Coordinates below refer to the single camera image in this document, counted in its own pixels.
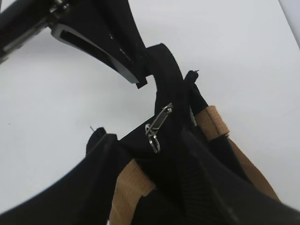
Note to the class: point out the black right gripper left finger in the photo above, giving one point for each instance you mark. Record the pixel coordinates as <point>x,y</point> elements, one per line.
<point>102,46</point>

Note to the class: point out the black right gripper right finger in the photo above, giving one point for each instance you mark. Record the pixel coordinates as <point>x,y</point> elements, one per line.
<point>113,15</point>

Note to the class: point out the black tote bag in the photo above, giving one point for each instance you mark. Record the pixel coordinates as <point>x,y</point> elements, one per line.
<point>192,186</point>

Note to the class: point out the tan rear bag handle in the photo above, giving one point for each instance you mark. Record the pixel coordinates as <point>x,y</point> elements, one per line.
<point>227,152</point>

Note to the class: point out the tan bag handle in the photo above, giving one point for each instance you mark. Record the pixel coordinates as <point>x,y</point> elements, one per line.
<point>132,184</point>
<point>227,152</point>

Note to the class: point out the tan front bag handle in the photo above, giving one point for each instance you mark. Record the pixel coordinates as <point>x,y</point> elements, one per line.
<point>132,184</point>

